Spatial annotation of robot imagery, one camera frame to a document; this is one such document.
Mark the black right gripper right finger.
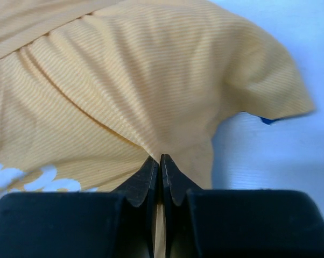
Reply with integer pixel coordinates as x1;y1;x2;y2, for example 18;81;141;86
160;155;324;257

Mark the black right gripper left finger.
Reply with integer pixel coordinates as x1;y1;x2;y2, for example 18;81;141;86
0;158;158;257

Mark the yellow and blue pillowcase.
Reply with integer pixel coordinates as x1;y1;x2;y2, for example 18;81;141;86
0;0;316;258

